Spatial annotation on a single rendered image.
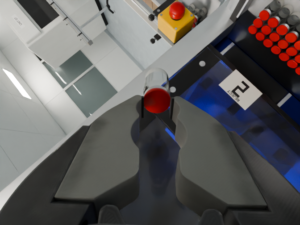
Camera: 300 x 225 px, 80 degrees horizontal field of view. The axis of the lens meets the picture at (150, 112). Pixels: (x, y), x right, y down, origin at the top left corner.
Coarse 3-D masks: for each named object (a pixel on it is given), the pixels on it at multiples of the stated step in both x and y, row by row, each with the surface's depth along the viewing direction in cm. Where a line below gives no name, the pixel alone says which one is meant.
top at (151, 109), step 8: (152, 88) 13; (160, 88) 13; (144, 96) 13; (152, 96) 13; (160, 96) 13; (168, 96) 13; (144, 104) 13; (152, 104) 13; (160, 104) 13; (168, 104) 13; (152, 112) 14; (160, 112) 14
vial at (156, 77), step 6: (150, 72) 16; (156, 72) 15; (162, 72) 16; (150, 78) 15; (156, 78) 14; (162, 78) 14; (144, 84) 15; (150, 84) 14; (156, 84) 14; (162, 84) 14; (168, 84) 14; (144, 90) 14; (168, 90) 14
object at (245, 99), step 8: (232, 72) 44; (224, 80) 44; (232, 80) 44; (240, 80) 44; (224, 88) 43; (232, 88) 43; (248, 88) 43; (256, 88) 43; (232, 96) 43; (240, 96) 43; (248, 96) 43; (256, 96) 43; (240, 104) 42; (248, 104) 42
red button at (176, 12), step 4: (172, 4) 45; (176, 4) 44; (180, 4) 44; (172, 8) 44; (176, 8) 44; (180, 8) 44; (184, 8) 45; (172, 12) 45; (176, 12) 44; (180, 12) 44; (184, 12) 45; (172, 16) 45; (176, 16) 45; (180, 16) 45
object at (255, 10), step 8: (248, 0) 38; (256, 0) 40; (264, 0) 39; (272, 0) 37; (288, 0) 35; (296, 0) 34; (248, 8) 43; (256, 8) 41; (296, 8) 35; (256, 16) 43; (288, 16) 37; (280, 24) 39
